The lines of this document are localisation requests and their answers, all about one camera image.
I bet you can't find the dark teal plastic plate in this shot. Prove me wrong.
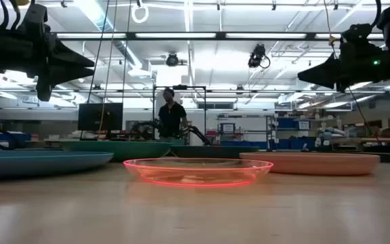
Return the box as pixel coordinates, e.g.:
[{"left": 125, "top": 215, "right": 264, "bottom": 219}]
[{"left": 170, "top": 145, "right": 261, "bottom": 159}]

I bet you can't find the shelf with blue bins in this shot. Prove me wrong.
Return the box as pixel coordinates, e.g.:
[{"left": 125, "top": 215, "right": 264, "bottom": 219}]
[{"left": 265, "top": 115, "right": 318, "bottom": 150}]

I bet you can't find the round black camera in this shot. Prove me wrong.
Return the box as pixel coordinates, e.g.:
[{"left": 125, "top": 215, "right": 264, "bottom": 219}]
[{"left": 165, "top": 52, "right": 181, "bottom": 67}]

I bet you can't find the white cable loop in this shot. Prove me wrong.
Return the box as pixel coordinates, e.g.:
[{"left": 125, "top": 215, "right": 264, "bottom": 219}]
[{"left": 131, "top": 1, "right": 150, "bottom": 24}]

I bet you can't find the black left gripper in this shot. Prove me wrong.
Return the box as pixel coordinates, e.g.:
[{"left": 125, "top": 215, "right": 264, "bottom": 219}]
[{"left": 3, "top": 23, "right": 95, "bottom": 102}]

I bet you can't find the transparent orange-red plastic plate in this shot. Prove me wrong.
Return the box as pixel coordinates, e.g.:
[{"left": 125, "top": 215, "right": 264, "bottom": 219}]
[{"left": 123, "top": 157, "right": 274, "bottom": 188}]

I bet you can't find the person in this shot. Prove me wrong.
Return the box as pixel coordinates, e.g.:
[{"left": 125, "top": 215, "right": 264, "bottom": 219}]
[{"left": 157, "top": 87, "right": 189, "bottom": 143}]

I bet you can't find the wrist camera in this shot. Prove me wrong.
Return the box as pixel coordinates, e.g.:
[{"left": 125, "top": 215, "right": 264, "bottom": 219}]
[
  {"left": 340, "top": 23, "right": 374, "bottom": 44},
  {"left": 24, "top": 3, "right": 49, "bottom": 26}
]

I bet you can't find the blue bin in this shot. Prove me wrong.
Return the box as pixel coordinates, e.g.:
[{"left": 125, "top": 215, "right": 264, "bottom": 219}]
[{"left": 0, "top": 131, "right": 32, "bottom": 142}]

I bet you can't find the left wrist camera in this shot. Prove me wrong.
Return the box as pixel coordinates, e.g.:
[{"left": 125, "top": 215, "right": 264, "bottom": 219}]
[{"left": 24, "top": 3, "right": 49, "bottom": 26}]

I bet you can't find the wooden workbench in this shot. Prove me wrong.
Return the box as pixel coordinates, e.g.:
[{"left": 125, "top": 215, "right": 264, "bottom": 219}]
[{"left": 330, "top": 137, "right": 390, "bottom": 144}]

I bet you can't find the salmon pink plastic plate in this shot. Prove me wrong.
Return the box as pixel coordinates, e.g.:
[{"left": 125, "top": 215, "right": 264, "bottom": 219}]
[{"left": 238, "top": 152, "right": 381, "bottom": 176}]

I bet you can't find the blue plastic plate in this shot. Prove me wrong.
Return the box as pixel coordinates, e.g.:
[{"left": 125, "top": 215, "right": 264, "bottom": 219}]
[{"left": 0, "top": 150, "right": 114, "bottom": 180}]

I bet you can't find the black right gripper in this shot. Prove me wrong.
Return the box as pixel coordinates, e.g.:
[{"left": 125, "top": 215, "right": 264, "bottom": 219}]
[{"left": 297, "top": 42, "right": 385, "bottom": 93}]

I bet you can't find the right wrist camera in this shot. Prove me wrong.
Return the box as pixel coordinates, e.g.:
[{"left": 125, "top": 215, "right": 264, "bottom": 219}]
[{"left": 340, "top": 23, "right": 374, "bottom": 44}]

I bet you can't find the black camera with cable loop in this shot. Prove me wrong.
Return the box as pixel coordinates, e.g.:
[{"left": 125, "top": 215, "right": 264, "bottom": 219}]
[{"left": 248, "top": 43, "right": 271, "bottom": 69}]

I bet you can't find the green plastic plate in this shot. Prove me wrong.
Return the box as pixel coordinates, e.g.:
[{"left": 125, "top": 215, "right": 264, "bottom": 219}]
[{"left": 59, "top": 140, "right": 173, "bottom": 162}]

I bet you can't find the black computer monitor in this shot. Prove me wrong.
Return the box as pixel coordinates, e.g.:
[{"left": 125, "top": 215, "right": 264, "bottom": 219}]
[{"left": 77, "top": 102, "right": 124, "bottom": 140}]

